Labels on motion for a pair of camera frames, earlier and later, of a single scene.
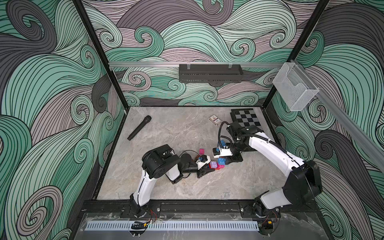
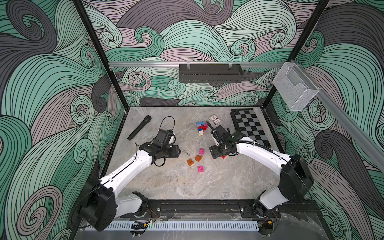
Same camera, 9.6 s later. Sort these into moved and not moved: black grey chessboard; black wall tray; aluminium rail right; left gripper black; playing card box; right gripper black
Moved: right gripper black; left gripper black
Not moved: black wall tray; playing card box; aluminium rail right; black grey chessboard
